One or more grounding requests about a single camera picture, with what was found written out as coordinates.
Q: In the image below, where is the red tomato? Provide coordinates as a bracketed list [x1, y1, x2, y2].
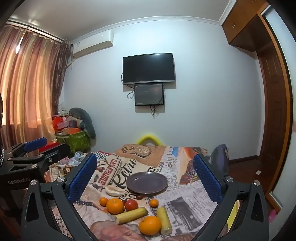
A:
[124, 199, 138, 212]

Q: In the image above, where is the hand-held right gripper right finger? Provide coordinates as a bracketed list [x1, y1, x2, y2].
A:
[193, 153, 270, 241]

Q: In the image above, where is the large orange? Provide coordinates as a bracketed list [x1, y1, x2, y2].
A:
[106, 198, 125, 215]
[139, 215, 162, 235]

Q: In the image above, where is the white patterned cloth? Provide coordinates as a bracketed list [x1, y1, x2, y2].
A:
[69, 152, 88, 167]

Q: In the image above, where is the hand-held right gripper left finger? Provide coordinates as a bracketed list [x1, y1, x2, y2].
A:
[21, 153, 97, 241]

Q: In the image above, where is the dark brown bowl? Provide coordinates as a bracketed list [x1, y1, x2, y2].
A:
[126, 171, 168, 194]

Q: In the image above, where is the gray neck pillow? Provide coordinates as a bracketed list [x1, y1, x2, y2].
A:
[69, 107, 96, 139]

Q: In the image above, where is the pink striped curtain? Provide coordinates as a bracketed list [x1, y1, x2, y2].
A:
[0, 21, 73, 158]

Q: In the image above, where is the brown wooden door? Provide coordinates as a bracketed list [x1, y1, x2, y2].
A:
[257, 50, 293, 193]

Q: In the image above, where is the small black wall monitor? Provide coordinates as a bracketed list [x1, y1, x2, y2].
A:
[134, 84, 164, 106]

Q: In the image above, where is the peeled pomelo segment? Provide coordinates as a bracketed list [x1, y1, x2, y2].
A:
[106, 187, 126, 196]

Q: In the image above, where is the red gift bag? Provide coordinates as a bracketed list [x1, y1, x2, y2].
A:
[52, 115, 64, 132]

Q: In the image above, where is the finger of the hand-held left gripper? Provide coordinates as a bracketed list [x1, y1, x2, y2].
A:
[9, 144, 71, 172]
[5, 137, 47, 158]

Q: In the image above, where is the orange box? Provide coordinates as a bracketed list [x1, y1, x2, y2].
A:
[62, 127, 80, 135]

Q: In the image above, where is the white air conditioner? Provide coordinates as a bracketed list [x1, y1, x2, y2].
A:
[72, 31, 114, 58]

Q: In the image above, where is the large black wall television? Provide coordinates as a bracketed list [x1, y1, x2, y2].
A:
[122, 52, 175, 85]

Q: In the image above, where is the black white checkered cloth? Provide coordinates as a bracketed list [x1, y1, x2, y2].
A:
[96, 151, 112, 161]

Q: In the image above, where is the yellow banana piece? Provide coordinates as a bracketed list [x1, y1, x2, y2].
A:
[157, 206, 173, 234]
[115, 207, 149, 224]

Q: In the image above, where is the red box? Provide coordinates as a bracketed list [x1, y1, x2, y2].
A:
[39, 142, 60, 153]

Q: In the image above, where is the printed retro tablecloth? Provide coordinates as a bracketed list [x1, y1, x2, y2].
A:
[44, 144, 241, 241]

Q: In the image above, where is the green patterned storage box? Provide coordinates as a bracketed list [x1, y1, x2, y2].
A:
[56, 130, 91, 153]

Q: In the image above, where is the wooden overhead cabinet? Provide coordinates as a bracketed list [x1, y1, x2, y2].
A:
[221, 0, 272, 52]

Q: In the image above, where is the white wardrobe panel wooden frame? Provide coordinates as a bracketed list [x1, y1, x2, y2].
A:
[258, 9, 296, 212]

